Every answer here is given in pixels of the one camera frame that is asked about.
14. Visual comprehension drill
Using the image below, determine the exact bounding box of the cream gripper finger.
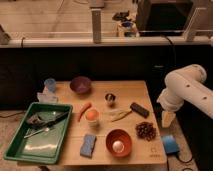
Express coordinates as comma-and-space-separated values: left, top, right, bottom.
162, 111, 176, 128

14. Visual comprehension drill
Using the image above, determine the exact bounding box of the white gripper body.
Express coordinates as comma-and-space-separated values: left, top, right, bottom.
157, 89, 183, 112

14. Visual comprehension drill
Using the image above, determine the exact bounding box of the blue sponge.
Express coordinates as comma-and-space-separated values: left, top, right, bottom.
80, 134, 96, 158

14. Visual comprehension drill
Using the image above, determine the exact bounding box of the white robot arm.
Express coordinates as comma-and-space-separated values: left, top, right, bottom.
157, 64, 213, 128

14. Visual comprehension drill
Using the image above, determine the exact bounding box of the green plastic tray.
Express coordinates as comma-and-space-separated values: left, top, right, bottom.
4, 102, 72, 164

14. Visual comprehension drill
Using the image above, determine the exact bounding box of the bunch of dark grapes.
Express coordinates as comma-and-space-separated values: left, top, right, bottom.
135, 122, 157, 141

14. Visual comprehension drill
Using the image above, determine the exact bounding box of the blue tape roll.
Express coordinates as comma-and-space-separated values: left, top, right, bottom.
162, 135, 179, 155

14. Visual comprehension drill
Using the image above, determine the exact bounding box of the black rectangular block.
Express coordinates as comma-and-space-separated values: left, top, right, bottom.
130, 102, 149, 118

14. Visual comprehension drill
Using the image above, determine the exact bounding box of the yellow banana peel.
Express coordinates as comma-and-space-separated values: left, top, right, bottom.
109, 109, 131, 122

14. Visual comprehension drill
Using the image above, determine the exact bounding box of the orange bowl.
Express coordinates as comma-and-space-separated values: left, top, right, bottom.
106, 129, 132, 157

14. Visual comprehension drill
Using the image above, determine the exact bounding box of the wooden board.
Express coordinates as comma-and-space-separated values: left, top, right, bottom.
55, 81, 166, 166

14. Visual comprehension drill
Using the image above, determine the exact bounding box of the white egg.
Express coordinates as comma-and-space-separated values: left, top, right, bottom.
112, 141, 124, 153

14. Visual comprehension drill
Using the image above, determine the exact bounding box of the small metal cup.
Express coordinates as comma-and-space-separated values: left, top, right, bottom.
105, 93, 116, 106

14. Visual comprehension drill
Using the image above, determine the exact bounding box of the orange in white cup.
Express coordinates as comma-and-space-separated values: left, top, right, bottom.
85, 109, 99, 127

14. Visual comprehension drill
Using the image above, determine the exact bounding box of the orange carrot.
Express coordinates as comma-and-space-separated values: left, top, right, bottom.
77, 102, 92, 122

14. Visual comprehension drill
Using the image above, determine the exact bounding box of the black monitor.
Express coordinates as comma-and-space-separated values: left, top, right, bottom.
136, 0, 193, 32

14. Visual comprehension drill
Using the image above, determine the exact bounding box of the purple bowl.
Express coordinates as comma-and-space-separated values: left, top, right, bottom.
70, 76, 91, 94

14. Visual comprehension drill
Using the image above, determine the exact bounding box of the blue plastic cup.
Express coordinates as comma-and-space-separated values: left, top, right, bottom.
44, 78, 56, 92

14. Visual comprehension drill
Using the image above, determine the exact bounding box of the silver fork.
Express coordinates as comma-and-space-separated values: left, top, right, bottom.
24, 128, 50, 139

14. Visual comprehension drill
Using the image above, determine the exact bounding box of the clear plastic bag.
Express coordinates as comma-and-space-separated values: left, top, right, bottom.
37, 93, 58, 103

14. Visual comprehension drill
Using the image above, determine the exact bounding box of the crumpled foil wrapper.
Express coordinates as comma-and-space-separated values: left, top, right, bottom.
26, 114, 44, 125

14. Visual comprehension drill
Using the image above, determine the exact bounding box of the black handled knife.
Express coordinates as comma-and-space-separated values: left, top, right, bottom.
31, 112, 69, 129

